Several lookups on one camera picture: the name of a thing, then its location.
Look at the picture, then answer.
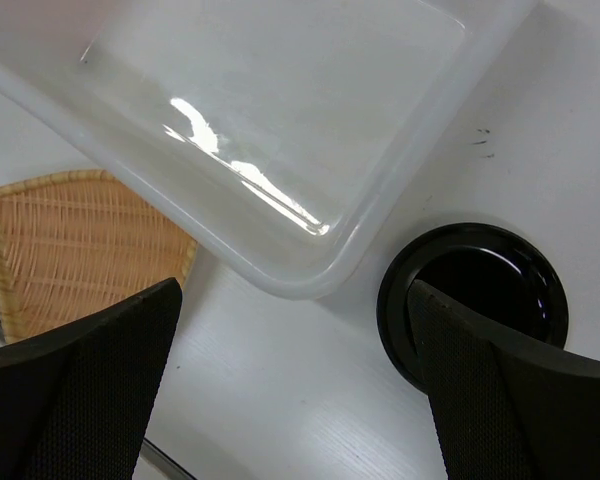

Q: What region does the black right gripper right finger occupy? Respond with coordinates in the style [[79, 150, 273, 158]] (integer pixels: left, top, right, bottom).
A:
[[407, 281, 600, 479]]

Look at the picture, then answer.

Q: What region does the woven bamboo tray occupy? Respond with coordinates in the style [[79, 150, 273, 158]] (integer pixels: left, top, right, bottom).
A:
[[0, 170, 198, 343]]

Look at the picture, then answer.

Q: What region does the translucent white plastic bin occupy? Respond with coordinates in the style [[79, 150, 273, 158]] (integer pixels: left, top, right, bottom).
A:
[[0, 1, 534, 300]]

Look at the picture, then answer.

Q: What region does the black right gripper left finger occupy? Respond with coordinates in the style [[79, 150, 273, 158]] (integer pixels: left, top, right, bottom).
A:
[[0, 277, 184, 480]]

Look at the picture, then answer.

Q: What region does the black round plate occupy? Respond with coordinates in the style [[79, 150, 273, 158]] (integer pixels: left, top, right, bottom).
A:
[[376, 223, 569, 391]]

